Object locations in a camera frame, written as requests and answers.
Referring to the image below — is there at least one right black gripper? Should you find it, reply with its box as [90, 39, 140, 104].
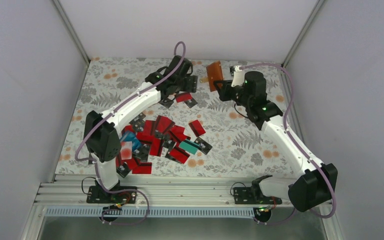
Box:
[213, 79, 252, 108]

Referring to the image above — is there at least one brown leather card holder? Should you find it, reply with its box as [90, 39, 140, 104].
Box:
[206, 60, 224, 92]

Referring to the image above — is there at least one red card front pile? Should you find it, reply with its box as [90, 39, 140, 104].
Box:
[165, 146, 190, 164]

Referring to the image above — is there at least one red card pile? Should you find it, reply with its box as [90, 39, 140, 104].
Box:
[133, 115, 191, 161]
[165, 146, 190, 164]

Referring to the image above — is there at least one black vip card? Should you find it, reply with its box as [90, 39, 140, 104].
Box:
[116, 162, 132, 179]
[184, 98, 198, 109]
[194, 137, 213, 155]
[158, 98, 174, 109]
[129, 112, 146, 132]

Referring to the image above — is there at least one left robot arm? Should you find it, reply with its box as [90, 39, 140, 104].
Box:
[80, 55, 196, 203]

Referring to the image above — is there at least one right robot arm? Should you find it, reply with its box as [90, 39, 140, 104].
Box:
[213, 71, 338, 212]

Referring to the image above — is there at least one red card far centre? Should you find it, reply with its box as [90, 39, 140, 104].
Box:
[174, 92, 193, 103]

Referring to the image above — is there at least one black VIP card under red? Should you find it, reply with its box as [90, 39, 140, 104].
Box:
[184, 98, 198, 109]

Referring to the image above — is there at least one red card near holder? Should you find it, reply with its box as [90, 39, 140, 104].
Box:
[188, 120, 206, 137]

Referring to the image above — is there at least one red card pile centre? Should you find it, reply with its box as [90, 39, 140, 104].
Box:
[133, 115, 191, 161]

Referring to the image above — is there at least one teal card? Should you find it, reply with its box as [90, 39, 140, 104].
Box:
[179, 139, 199, 155]

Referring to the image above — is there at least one blue card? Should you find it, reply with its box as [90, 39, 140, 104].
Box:
[120, 131, 142, 151]

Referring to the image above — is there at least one white card red blot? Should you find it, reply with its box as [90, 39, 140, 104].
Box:
[120, 141, 133, 160]

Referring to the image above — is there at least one red card bottom front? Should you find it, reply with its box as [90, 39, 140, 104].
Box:
[131, 162, 152, 175]

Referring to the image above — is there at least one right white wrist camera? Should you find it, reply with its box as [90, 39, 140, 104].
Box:
[229, 65, 245, 87]

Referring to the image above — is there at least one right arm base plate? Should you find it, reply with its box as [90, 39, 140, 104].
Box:
[230, 186, 283, 205]

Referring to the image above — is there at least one aluminium rail frame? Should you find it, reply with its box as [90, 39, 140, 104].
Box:
[21, 174, 343, 240]

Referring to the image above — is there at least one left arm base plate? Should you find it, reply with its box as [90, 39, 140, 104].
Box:
[86, 185, 137, 204]

